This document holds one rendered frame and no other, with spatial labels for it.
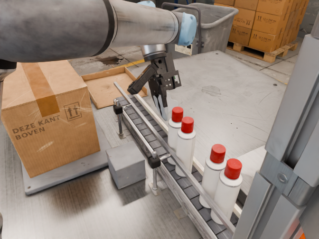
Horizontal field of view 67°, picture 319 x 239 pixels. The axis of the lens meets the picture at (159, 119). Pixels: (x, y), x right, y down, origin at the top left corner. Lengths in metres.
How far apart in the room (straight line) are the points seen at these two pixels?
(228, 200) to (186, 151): 0.17
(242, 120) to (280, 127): 0.92
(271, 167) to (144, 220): 0.56
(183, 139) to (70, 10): 0.45
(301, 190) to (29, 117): 0.68
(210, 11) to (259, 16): 0.84
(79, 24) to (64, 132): 0.54
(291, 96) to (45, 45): 0.26
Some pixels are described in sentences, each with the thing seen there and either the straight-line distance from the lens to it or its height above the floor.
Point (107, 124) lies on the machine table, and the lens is 1.06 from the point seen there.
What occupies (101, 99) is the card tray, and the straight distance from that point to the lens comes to 1.23.
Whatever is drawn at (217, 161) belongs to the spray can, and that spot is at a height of 1.06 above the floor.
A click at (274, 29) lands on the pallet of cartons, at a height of 0.46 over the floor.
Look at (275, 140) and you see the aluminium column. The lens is 0.21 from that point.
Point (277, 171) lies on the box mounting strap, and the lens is 0.22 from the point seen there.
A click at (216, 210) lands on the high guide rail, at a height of 0.96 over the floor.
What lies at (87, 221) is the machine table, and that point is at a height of 0.83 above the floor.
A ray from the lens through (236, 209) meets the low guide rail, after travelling 0.69.
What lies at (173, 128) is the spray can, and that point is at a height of 1.03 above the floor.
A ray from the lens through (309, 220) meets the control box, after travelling 0.23.
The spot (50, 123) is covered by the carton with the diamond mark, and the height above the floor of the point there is 1.03.
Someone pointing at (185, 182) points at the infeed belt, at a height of 0.88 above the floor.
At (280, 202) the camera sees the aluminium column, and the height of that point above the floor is 1.30.
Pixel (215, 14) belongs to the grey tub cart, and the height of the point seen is 0.71.
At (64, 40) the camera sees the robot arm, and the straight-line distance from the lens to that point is 0.32.
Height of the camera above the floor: 1.47
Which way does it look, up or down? 37 degrees down
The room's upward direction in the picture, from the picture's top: straight up
